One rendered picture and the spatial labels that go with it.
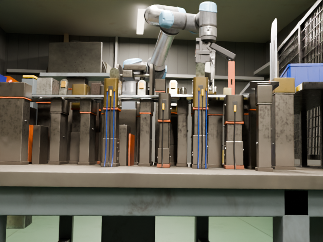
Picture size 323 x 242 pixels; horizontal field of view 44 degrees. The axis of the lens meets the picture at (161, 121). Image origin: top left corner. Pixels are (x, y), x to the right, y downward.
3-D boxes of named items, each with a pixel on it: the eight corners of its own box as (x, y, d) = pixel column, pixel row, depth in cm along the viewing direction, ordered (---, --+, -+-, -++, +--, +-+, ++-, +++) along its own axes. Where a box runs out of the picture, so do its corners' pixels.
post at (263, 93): (257, 171, 133) (257, 84, 136) (254, 170, 138) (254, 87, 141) (272, 171, 133) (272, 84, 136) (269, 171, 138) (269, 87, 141)
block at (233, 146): (225, 170, 148) (226, 93, 150) (222, 169, 160) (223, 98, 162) (245, 170, 148) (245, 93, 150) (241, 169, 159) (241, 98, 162)
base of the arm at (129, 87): (119, 98, 254) (119, 82, 254) (143, 98, 255) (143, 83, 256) (118, 94, 239) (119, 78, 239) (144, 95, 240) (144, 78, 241)
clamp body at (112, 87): (98, 167, 153) (101, 76, 156) (105, 166, 165) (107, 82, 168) (115, 168, 152) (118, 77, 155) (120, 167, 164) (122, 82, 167)
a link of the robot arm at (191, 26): (179, 17, 188) (188, 8, 178) (201, 19, 191) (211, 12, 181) (179, 33, 187) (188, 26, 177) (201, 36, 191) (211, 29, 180)
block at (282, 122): (274, 169, 156) (274, 77, 159) (270, 168, 164) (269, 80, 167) (295, 169, 156) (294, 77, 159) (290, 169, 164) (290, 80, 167)
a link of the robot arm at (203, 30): (216, 31, 178) (217, 25, 170) (216, 41, 178) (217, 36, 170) (199, 31, 179) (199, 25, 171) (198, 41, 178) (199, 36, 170)
